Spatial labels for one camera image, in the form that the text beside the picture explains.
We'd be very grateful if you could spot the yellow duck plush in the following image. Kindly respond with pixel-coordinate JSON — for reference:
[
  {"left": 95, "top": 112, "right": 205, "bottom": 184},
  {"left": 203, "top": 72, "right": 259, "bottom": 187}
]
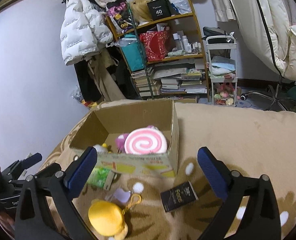
[{"left": 88, "top": 193, "right": 142, "bottom": 239}]

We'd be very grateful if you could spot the pink swirl roll plush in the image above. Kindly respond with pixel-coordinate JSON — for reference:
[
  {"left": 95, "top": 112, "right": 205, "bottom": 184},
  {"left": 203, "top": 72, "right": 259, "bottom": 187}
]
[{"left": 123, "top": 127, "right": 168, "bottom": 155}]

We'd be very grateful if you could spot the small black Face box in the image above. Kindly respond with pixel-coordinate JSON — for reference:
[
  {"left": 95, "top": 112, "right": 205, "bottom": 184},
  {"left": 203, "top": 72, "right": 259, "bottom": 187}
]
[{"left": 160, "top": 181, "right": 198, "bottom": 212}]

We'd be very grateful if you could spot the brown cardboard box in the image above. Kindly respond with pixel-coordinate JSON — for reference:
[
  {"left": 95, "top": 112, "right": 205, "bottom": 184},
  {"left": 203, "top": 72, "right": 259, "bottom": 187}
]
[{"left": 69, "top": 99, "right": 179, "bottom": 178}]

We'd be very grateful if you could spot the stack of books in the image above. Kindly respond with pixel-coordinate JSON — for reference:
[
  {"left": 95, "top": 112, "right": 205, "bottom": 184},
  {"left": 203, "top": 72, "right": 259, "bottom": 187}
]
[{"left": 131, "top": 63, "right": 208, "bottom": 98}]

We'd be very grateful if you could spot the white rolling cart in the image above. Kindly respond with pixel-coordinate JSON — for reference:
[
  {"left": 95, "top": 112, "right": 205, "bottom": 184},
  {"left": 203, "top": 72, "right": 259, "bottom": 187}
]
[{"left": 205, "top": 33, "right": 238, "bottom": 107}]

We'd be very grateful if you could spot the white puffer jacket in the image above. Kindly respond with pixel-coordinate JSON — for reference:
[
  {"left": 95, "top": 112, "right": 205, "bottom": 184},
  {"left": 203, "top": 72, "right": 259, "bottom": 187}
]
[{"left": 60, "top": 0, "right": 113, "bottom": 66}]

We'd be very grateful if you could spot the teal bag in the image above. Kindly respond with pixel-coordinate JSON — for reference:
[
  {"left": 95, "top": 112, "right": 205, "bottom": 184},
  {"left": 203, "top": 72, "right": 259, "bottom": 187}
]
[{"left": 120, "top": 34, "right": 144, "bottom": 72}]

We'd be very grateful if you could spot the wooden bookshelf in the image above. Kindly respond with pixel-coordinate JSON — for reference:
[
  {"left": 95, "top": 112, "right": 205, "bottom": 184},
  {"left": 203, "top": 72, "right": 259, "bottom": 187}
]
[{"left": 106, "top": 0, "right": 209, "bottom": 99}]

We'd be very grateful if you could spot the red gift bag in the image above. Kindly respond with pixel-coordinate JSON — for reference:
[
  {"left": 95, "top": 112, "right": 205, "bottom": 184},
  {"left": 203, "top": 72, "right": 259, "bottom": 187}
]
[{"left": 139, "top": 30, "right": 170, "bottom": 62}]

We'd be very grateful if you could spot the cream covered chair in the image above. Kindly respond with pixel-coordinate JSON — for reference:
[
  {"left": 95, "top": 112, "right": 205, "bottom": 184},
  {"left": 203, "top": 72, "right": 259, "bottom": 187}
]
[{"left": 230, "top": 0, "right": 296, "bottom": 78}]

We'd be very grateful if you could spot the blonde wig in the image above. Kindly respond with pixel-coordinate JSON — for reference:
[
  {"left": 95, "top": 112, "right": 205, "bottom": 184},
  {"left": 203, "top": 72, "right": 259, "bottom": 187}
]
[{"left": 129, "top": 0, "right": 153, "bottom": 24}]

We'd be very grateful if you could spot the black box with 40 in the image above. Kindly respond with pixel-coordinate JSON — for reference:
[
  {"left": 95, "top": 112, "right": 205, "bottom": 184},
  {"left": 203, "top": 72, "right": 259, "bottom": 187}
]
[{"left": 147, "top": 0, "right": 172, "bottom": 21}]

